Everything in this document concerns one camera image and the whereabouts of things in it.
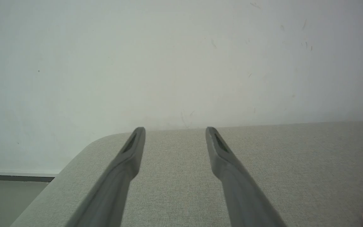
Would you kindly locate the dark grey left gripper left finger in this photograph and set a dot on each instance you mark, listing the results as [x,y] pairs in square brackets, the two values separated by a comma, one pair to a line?
[115,183]

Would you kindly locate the dark grey baseboard strip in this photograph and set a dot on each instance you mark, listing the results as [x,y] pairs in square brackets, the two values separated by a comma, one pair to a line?
[16,178]

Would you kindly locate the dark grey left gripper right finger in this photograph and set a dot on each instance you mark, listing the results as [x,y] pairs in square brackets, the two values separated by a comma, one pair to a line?
[238,186]

